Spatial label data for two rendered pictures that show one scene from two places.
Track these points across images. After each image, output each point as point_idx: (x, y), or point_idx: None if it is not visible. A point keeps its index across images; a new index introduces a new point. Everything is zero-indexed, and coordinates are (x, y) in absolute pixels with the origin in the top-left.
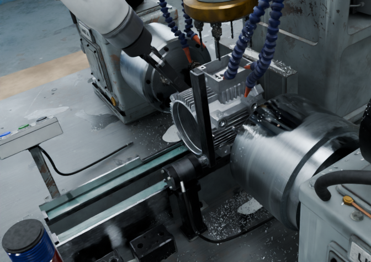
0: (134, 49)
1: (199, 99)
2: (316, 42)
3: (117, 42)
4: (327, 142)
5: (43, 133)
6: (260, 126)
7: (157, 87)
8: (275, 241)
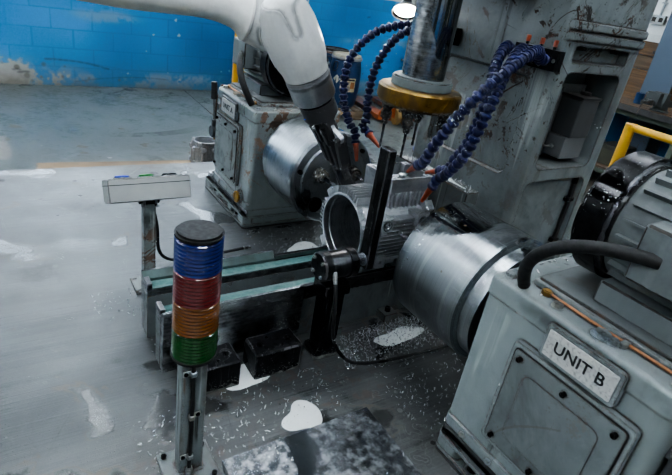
0: (318, 114)
1: (382, 180)
2: (500, 170)
3: (304, 99)
4: (518, 249)
5: (169, 188)
6: (444, 224)
7: (306, 183)
8: (416, 378)
